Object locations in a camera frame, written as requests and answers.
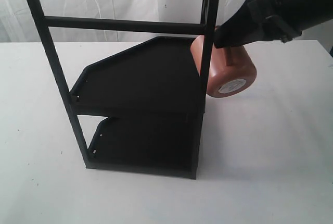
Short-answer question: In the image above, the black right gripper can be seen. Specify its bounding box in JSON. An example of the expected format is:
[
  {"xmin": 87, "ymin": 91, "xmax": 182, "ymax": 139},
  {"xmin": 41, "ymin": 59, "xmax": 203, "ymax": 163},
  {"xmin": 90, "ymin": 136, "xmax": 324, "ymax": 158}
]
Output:
[{"xmin": 213, "ymin": 0, "xmax": 332, "ymax": 48}]

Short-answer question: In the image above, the pink ceramic mug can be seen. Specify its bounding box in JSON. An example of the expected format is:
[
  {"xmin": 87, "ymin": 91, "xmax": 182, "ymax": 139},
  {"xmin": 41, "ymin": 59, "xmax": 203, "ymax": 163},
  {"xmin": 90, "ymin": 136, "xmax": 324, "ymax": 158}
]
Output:
[{"xmin": 206, "ymin": 45, "xmax": 257, "ymax": 98}]

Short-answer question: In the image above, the white backdrop curtain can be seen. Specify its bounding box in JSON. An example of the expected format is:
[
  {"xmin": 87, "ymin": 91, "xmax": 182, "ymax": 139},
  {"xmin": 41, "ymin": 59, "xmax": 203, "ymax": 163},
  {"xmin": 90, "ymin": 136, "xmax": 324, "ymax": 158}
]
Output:
[{"xmin": 1, "ymin": 0, "xmax": 332, "ymax": 49}]

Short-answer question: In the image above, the black metal shelf rack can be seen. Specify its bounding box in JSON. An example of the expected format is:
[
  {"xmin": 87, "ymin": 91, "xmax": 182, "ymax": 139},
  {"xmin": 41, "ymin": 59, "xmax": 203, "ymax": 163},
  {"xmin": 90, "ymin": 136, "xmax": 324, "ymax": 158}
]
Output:
[{"xmin": 27, "ymin": 0, "xmax": 219, "ymax": 179}]

